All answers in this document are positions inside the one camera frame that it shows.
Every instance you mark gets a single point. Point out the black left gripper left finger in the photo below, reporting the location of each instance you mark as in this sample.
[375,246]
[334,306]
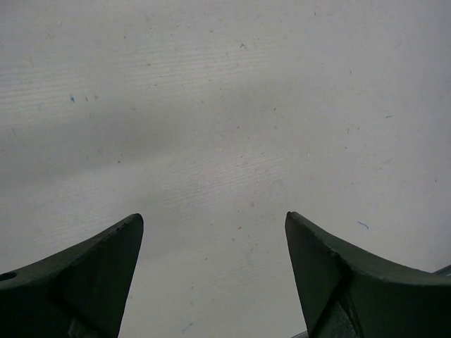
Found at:
[80,291]

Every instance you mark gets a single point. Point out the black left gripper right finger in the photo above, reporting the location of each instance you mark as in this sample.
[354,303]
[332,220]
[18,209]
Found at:
[345,291]

